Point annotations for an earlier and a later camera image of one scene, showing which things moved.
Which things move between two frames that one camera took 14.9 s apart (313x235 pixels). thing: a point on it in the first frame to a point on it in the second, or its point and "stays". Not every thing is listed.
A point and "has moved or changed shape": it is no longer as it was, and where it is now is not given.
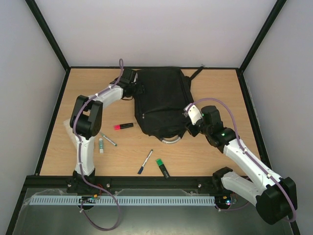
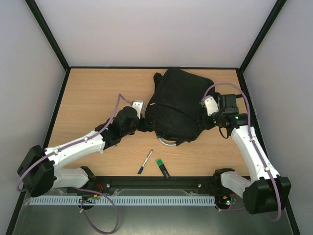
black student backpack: (160, 106) has moved or changed shape
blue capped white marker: (145, 161) stays
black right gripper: (193, 129) to (204, 120)
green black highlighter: (161, 165) stays
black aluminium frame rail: (122, 182) stays
